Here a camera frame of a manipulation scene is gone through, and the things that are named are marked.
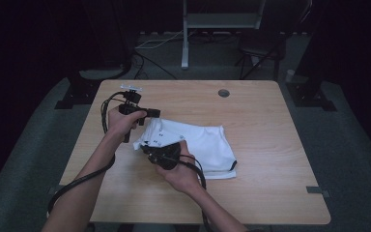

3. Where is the white floor cable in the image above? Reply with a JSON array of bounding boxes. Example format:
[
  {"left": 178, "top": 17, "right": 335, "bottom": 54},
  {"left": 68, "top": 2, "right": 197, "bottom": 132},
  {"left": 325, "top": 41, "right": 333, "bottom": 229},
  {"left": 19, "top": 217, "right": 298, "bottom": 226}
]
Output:
[{"left": 134, "top": 30, "right": 186, "bottom": 50}]

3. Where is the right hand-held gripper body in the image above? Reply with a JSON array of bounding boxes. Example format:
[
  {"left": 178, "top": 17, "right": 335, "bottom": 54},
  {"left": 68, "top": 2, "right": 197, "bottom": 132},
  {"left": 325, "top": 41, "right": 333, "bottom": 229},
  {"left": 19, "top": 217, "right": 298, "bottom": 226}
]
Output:
[{"left": 132, "top": 124, "right": 186, "bottom": 171}]

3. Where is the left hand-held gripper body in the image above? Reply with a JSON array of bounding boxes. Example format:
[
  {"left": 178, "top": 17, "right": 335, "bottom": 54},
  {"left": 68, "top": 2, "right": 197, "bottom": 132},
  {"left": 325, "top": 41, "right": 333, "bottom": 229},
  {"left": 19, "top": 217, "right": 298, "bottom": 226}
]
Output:
[{"left": 119, "top": 84, "right": 149, "bottom": 118}]

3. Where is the grey tape strip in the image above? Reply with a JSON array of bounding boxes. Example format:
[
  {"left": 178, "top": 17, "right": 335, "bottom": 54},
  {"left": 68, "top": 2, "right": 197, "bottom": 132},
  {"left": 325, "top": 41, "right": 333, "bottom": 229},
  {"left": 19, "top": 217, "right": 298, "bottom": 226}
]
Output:
[
  {"left": 47, "top": 185, "right": 66, "bottom": 195},
  {"left": 305, "top": 186, "right": 331, "bottom": 198}
]

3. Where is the black stand with flat foot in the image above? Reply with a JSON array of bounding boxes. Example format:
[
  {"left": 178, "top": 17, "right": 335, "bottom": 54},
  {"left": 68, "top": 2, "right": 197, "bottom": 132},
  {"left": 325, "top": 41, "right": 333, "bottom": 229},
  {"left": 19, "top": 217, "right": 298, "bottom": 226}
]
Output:
[
  {"left": 54, "top": 0, "right": 133, "bottom": 110},
  {"left": 286, "top": 0, "right": 338, "bottom": 112}
]

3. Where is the white metal stand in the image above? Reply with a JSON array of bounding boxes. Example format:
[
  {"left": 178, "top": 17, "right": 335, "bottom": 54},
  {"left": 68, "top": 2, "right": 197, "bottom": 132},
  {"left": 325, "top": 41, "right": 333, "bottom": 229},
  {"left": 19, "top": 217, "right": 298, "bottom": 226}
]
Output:
[{"left": 181, "top": 0, "right": 267, "bottom": 71}]

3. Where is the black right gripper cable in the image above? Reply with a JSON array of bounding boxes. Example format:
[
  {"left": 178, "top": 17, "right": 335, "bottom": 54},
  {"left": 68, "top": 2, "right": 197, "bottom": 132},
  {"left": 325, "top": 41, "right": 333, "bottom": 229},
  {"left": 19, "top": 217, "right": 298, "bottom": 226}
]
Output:
[{"left": 178, "top": 154, "right": 214, "bottom": 232}]

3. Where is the grey round stand base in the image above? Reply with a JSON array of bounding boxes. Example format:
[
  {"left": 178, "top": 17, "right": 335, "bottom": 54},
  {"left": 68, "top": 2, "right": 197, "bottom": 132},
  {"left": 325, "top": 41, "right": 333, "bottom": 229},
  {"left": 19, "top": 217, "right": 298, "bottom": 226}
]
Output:
[{"left": 78, "top": 67, "right": 126, "bottom": 81}]

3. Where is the person's left hand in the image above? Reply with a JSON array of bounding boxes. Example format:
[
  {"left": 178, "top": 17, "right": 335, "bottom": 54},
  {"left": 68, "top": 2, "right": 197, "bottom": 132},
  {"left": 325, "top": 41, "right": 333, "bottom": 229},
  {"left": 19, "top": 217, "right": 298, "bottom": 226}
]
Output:
[{"left": 106, "top": 105, "right": 148, "bottom": 141}]

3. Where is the person's right hand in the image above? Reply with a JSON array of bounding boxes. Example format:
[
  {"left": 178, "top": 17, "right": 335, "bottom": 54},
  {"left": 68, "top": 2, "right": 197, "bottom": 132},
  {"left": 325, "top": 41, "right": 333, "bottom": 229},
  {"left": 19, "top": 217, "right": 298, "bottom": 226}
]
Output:
[{"left": 156, "top": 140, "right": 204, "bottom": 196}]

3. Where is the black floor cable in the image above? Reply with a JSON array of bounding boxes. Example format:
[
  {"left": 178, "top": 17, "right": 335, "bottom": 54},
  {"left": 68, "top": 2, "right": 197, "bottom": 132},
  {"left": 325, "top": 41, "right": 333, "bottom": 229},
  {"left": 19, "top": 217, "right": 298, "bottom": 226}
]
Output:
[{"left": 131, "top": 51, "right": 178, "bottom": 81}]

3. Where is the black chair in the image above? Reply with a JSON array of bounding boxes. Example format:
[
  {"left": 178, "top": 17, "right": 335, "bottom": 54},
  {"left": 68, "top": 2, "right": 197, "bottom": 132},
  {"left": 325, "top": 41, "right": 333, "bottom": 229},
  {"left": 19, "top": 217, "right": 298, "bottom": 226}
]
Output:
[{"left": 235, "top": 30, "right": 288, "bottom": 81}]

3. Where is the white printed tank top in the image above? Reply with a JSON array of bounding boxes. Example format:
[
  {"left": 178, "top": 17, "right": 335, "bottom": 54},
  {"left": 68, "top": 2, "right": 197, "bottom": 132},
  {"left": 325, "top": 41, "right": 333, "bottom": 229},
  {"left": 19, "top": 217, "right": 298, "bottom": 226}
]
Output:
[{"left": 132, "top": 117, "right": 239, "bottom": 181}]

